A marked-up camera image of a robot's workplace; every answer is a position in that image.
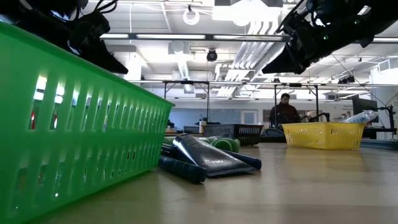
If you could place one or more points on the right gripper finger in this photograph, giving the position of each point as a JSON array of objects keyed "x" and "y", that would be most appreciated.
[{"x": 289, "y": 62}]

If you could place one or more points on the white cup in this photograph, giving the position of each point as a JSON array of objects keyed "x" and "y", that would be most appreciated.
[{"x": 202, "y": 127}]

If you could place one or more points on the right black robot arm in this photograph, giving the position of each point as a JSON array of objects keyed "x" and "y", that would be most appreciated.
[{"x": 357, "y": 21}]

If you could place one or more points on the blue toothbrush clear wrapper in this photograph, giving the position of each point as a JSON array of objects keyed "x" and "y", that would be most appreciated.
[{"x": 360, "y": 117}]

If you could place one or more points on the red plastic basket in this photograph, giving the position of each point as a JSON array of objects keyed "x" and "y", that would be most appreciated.
[{"x": 33, "y": 121}]

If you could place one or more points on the green plastic basket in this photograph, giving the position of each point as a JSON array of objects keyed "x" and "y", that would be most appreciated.
[{"x": 93, "y": 141}]

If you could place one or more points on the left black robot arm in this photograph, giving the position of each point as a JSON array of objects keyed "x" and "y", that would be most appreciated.
[{"x": 31, "y": 15}]

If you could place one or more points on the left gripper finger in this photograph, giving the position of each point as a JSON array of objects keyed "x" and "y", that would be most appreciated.
[{"x": 105, "y": 60}]

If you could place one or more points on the yellow plastic basket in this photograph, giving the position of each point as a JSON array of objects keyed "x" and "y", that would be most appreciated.
[{"x": 323, "y": 143}]

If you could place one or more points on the person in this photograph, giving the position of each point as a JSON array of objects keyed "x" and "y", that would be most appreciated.
[{"x": 284, "y": 113}]

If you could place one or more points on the black plastic basket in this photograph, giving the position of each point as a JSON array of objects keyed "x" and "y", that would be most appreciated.
[{"x": 217, "y": 132}]

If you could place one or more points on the grey box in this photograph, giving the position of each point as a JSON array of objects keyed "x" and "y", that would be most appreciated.
[{"x": 191, "y": 129}]

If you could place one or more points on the black metal rig frame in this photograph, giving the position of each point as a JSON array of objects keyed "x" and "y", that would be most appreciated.
[{"x": 210, "y": 37}]

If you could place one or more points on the black computer monitor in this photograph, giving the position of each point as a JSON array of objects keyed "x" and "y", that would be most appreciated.
[{"x": 362, "y": 105}]

